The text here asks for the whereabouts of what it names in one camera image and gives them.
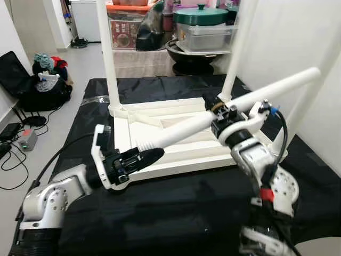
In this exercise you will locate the green pot lid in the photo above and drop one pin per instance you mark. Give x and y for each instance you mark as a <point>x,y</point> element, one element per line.
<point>201,15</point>

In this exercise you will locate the black plastic bag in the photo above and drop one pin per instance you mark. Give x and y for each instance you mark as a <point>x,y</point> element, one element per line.
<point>150,29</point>

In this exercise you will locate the tan rubber band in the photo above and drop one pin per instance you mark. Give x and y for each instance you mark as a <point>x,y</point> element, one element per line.
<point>217,107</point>

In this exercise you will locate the grey power box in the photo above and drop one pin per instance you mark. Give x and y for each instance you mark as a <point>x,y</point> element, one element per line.
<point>27,140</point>

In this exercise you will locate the black floor stand base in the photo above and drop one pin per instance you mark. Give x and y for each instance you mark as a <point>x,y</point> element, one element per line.
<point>80,42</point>

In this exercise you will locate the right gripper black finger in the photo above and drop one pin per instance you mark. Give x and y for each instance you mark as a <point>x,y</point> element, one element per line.
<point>213,104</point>

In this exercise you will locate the black antenna router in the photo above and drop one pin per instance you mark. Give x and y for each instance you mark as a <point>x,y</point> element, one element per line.
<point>34,121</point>

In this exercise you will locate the beige cloth covered stand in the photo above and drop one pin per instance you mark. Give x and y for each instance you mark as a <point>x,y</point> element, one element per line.
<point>141,61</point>

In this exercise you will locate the white plastic children table top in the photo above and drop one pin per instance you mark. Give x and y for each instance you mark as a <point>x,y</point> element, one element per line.
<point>160,160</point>

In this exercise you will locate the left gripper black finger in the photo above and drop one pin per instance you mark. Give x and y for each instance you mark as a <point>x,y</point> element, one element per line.
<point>146,158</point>

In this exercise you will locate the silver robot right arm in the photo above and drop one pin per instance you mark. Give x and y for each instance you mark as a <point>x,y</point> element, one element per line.
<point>272,186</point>

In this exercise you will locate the orange lidded storage box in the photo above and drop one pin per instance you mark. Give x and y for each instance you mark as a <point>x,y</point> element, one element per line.
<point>125,26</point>

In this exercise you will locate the red cloth item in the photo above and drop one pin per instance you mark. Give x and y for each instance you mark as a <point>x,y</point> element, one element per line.
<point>61,64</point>

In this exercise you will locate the black tablecloth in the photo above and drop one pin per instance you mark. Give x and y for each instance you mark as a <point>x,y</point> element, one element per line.
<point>160,213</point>

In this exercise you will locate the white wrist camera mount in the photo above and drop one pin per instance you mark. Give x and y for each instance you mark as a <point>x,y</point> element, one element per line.
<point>248,121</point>
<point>98,149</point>

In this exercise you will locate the black power adapter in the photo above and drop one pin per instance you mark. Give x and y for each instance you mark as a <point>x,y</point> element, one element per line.
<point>9,132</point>
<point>3,150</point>

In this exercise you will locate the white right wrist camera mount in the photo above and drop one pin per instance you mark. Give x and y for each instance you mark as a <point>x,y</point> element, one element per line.
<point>248,121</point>

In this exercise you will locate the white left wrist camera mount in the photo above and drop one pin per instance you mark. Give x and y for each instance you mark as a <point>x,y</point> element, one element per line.
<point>98,149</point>

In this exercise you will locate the clear tape strip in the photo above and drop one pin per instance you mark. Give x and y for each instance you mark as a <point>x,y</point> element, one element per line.
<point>93,100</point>

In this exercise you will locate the clear plastic bag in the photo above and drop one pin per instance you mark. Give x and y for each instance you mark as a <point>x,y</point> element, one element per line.
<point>48,82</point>

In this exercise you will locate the black wok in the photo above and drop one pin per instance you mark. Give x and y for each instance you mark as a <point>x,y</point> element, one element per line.
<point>192,58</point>

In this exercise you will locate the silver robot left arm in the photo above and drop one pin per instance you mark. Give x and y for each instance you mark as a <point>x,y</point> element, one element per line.
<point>48,202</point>

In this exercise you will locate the steel pot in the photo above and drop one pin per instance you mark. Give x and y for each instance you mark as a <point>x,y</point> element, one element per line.
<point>130,1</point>

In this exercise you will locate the clear plastic storage box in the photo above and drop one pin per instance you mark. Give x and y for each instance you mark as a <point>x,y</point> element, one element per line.
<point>205,37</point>

